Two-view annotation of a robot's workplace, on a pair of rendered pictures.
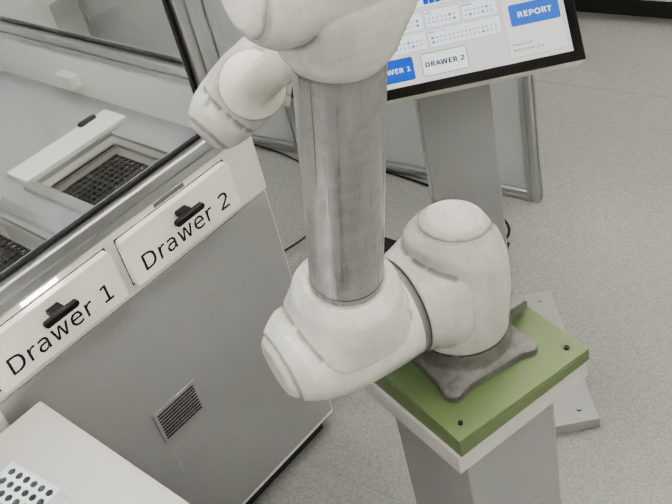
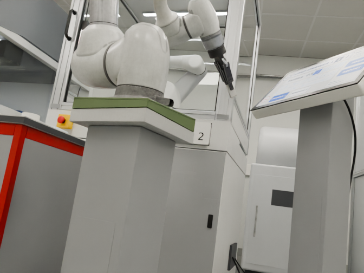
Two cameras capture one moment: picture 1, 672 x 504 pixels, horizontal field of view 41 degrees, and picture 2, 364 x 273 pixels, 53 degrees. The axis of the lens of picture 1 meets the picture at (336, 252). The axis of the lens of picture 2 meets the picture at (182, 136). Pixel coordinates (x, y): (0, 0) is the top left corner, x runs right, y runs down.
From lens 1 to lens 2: 1.88 m
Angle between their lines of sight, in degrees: 72
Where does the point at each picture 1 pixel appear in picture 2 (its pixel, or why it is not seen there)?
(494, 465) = (95, 158)
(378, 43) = not seen: outside the picture
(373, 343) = (84, 41)
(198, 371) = not seen: hidden behind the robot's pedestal
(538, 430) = (122, 160)
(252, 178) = (221, 141)
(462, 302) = (118, 46)
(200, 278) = (176, 162)
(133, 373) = not seen: hidden behind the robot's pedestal
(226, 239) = (196, 156)
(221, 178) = (205, 127)
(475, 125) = (320, 148)
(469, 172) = (312, 180)
